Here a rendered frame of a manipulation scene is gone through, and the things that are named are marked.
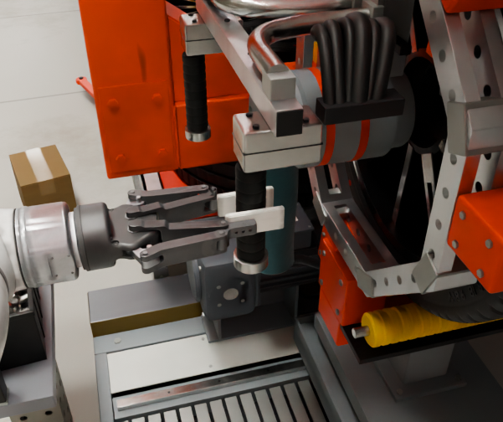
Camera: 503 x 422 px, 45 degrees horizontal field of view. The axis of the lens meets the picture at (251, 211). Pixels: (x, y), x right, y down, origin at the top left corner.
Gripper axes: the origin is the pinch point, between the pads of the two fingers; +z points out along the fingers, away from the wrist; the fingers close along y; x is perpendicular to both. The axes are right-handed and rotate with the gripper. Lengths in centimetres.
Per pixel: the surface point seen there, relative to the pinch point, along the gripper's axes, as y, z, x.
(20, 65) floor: -262, -51, -83
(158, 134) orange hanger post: -59, -4, -21
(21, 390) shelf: -13, -35, -38
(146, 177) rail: -79, -6, -44
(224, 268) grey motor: -39, 5, -44
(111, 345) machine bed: -53, -22, -75
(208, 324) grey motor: -53, 3, -74
